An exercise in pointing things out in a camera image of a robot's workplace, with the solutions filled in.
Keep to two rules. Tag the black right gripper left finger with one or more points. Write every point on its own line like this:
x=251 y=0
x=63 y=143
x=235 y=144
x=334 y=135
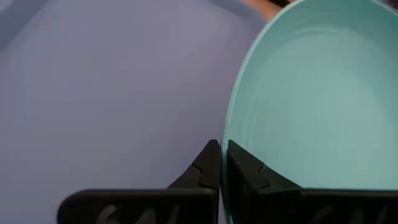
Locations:
x=140 y=208

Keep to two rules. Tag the teal plate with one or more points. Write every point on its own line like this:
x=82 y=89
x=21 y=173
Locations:
x=311 y=93

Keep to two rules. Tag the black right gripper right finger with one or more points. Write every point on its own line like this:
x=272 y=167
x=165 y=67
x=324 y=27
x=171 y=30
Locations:
x=280 y=205

